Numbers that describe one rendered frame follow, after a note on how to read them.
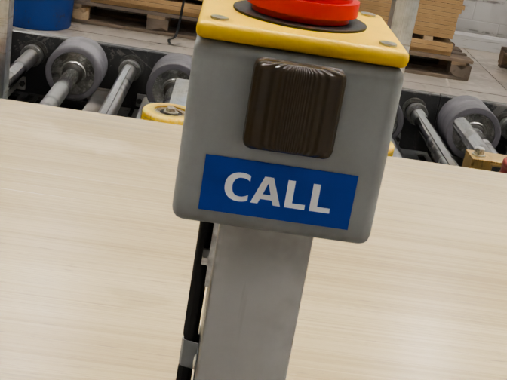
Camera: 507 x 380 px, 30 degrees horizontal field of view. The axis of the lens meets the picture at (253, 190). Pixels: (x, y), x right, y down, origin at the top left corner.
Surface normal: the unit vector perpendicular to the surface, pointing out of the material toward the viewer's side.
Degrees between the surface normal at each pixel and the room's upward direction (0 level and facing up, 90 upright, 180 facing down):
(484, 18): 90
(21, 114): 0
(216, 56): 90
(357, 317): 0
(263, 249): 90
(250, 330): 90
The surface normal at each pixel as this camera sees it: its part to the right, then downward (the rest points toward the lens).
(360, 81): 0.00, 0.35
